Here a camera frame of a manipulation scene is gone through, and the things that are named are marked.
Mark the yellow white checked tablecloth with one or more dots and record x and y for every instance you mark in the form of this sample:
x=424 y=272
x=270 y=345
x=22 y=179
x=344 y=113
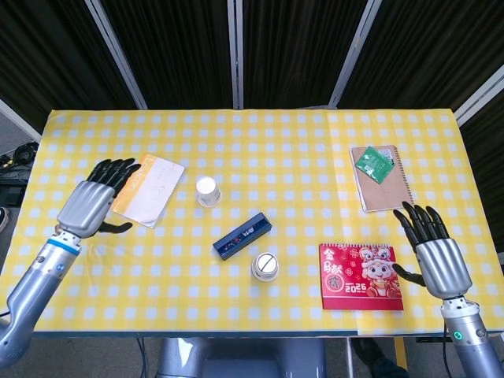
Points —
x=275 y=149

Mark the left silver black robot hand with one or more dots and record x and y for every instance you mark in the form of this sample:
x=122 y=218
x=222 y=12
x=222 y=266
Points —
x=84 y=204

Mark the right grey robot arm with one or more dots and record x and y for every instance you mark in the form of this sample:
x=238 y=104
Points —
x=468 y=338

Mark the white paper cup blue flower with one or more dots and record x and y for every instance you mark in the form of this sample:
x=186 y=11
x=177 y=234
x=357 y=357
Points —
x=208 y=191

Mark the dark corrugated partition panel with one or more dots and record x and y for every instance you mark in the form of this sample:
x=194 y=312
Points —
x=433 y=51
x=51 y=51
x=173 y=51
x=295 y=51

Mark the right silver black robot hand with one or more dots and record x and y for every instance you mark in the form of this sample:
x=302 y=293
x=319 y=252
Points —
x=443 y=267

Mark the red desk calendar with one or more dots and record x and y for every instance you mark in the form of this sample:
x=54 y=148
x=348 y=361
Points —
x=360 y=279

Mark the orange and white notepad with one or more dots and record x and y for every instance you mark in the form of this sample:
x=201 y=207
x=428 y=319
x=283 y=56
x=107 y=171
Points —
x=153 y=189

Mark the black shoe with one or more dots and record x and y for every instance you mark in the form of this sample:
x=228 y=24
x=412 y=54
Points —
x=378 y=358

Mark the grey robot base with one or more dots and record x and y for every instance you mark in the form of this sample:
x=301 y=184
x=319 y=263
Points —
x=240 y=358

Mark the brown spiral notebook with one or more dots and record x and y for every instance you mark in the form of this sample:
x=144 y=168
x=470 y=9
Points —
x=388 y=193

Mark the dark blue rectangular box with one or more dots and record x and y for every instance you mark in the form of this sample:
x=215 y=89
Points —
x=244 y=235

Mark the white partition post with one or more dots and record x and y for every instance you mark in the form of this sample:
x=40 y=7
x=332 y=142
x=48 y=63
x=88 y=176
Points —
x=236 y=55
x=480 y=100
x=354 y=55
x=118 y=59
x=19 y=118

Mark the green foil packet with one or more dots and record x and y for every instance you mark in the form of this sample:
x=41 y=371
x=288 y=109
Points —
x=373 y=163

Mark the white paper cup line-marked base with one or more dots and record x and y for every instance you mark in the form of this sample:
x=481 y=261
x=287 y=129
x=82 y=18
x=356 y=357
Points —
x=265 y=264

